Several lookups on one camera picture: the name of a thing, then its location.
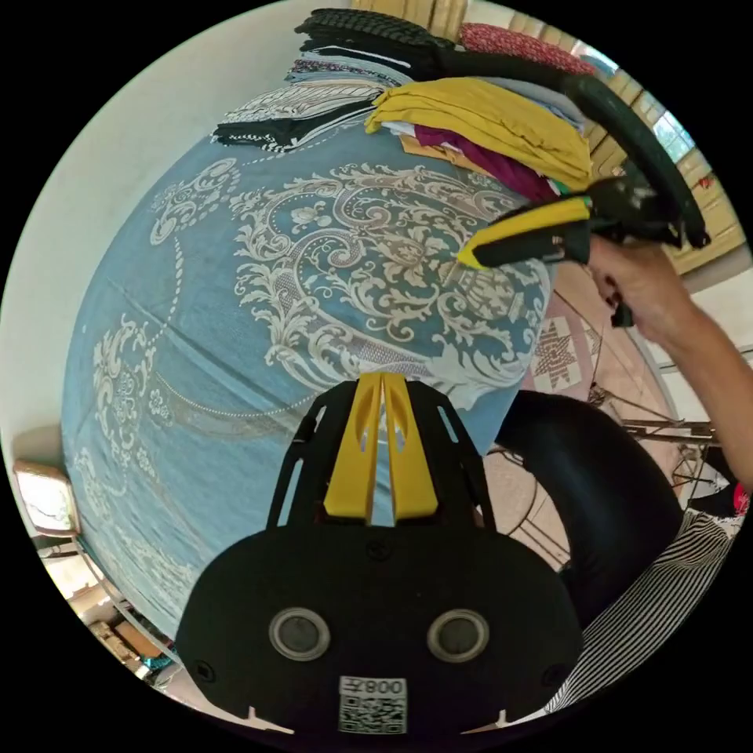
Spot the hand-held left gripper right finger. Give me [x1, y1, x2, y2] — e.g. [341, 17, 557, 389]
[383, 372, 441, 526]

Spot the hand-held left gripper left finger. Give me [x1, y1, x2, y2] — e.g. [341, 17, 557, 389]
[322, 372, 384, 525]

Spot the person's right forearm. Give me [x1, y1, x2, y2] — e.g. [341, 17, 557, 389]
[661, 293, 753, 498]

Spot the person's right hand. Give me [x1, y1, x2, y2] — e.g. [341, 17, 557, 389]
[587, 237, 698, 344]

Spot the yellow-framed window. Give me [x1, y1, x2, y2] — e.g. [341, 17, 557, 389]
[582, 41, 753, 278]

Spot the pile of clothes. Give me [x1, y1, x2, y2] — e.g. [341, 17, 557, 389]
[210, 8, 596, 196]

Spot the bed with blue printed sheet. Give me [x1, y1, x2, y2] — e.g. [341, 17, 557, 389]
[61, 88, 555, 643]

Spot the person's body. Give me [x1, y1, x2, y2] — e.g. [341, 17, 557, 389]
[493, 391, 751, 716]

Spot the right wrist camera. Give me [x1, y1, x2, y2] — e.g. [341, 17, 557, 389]
[436, 45, 713, 251]

